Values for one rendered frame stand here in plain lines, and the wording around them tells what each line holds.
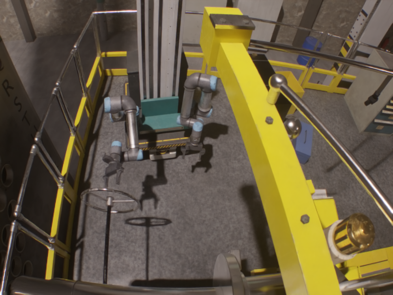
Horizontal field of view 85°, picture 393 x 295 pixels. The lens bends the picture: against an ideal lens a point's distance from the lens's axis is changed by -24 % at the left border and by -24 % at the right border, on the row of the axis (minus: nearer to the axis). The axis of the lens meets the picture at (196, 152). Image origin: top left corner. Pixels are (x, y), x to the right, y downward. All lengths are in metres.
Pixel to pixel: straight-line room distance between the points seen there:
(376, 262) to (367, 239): 2.08
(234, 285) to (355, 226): 0.48
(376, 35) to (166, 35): 3.03
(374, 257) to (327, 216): 1.72
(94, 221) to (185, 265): 0.94
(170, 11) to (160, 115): 1.08
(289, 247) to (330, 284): 0.10
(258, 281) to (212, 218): 1.69
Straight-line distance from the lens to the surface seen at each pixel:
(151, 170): 2.76
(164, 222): 2.54
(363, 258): 2.43
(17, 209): 1.74
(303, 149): 3.06
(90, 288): 0.98
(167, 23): 2.05
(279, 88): 0.52
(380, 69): 0.96
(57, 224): 2.29
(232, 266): 0.86
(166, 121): 2.56
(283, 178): 0.46
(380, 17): 4.04
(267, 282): 0.96
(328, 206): 0.84
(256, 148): 0.52
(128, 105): 1.96
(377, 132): 4.28
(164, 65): 2.29
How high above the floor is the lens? 2.41
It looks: 57 degrees down
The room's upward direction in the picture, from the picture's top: 10 degrees clockwise
